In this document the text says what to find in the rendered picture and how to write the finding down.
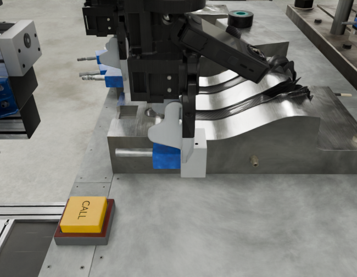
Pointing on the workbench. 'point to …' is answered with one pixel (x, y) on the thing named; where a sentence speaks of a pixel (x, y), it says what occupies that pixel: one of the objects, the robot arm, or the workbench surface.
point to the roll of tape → (240, 18)
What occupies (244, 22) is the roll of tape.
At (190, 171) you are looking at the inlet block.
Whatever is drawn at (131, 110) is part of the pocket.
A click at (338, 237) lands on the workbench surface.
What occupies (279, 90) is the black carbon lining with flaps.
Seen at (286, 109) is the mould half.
